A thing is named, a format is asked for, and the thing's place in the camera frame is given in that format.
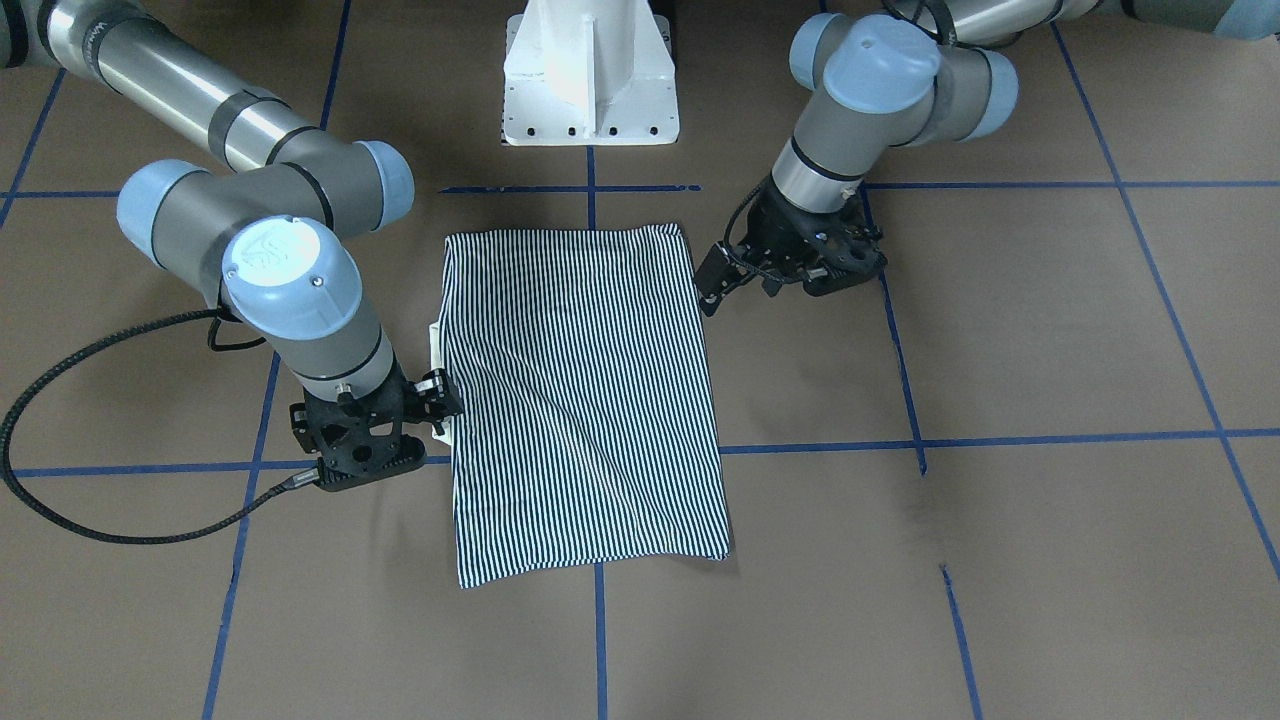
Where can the striped polo shirt white collar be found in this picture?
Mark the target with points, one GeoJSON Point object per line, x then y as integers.
{"type": "Point", "coordinates": [587, 430]}

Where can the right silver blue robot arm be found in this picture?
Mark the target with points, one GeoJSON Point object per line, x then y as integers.
{"type": "Point", "coordinates": [266, 242]}

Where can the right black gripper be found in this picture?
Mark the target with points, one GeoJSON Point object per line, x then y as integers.
{"type": "Point", "coordinates": [437, 391]}

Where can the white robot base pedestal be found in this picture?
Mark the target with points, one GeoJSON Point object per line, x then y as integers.
{"type": "Point", "coordinates": [599, 73]}

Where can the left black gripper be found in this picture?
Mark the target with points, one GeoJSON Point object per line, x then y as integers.
{"type": "Point", "coordinates": [775, 229]}

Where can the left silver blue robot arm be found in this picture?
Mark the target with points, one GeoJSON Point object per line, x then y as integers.
{"type": "Point", "coordinates": [912, 73]}

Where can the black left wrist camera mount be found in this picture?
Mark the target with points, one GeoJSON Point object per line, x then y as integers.
{"type": "Point", "coordinates": [823, 252]}

